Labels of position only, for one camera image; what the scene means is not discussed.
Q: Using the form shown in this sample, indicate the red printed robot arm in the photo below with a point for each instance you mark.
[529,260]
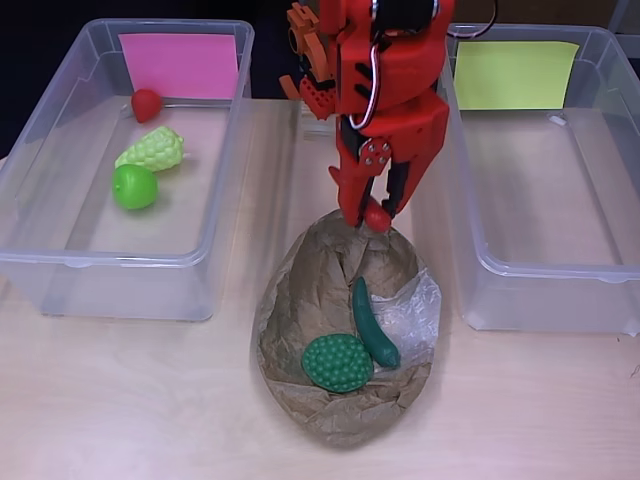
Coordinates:
[410,65]

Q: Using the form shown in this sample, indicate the light green toy grapes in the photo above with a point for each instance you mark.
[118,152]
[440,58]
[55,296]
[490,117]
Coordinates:
[157,147]

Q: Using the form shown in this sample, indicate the grey furniture frame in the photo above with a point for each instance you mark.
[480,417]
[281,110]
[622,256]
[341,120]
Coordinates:
[625,15]

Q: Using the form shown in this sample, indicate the orange printed clamp part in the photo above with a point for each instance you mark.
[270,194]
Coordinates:
[312,50]

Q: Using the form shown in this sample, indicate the crumpled brown paper bag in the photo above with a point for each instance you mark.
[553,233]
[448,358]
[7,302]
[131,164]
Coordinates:
[350,420]

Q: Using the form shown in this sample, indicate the wooden base block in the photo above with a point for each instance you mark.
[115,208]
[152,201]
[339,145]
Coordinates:
[317,130]

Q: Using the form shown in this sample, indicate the clear plastic bin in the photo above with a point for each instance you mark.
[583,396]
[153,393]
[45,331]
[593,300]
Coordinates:
[550,305]
[125,290]

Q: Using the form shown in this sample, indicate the yellow paper note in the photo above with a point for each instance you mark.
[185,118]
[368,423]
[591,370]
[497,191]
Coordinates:
[515,75]

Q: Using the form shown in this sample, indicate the red toy chili pepper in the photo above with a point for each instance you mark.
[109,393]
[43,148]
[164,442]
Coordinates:
[377,219]

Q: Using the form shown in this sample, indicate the bright green toy apple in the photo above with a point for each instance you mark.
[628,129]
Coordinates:
[135,187]

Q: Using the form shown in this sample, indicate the pink paper note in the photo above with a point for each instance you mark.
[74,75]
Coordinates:
[180,67]

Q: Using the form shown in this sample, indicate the red toy strawberry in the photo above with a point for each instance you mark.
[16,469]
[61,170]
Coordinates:
[146,106]

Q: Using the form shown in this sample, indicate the dark green toy cucumber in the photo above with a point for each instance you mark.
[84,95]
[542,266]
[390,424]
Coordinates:
[367,320]

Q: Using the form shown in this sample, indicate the dark green bumpy toy broccoli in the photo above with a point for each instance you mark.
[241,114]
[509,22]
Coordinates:
[337,364]

